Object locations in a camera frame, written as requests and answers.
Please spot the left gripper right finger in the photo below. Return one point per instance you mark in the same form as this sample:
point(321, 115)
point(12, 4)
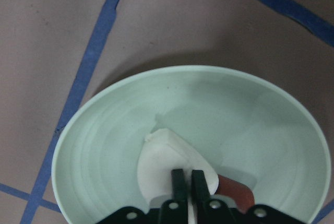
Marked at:
point(199, 187)

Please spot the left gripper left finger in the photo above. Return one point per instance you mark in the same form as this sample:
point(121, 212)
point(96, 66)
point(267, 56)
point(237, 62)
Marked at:
point(179, 185)

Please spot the white steamed bun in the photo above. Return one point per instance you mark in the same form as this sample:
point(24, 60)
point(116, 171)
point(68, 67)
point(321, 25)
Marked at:
point(162, 152)

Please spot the brown bun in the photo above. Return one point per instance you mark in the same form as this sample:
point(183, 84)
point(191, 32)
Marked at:
point(240, 193)

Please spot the light green plate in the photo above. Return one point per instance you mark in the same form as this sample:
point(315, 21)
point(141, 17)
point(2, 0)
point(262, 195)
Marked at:
point(248, 129)

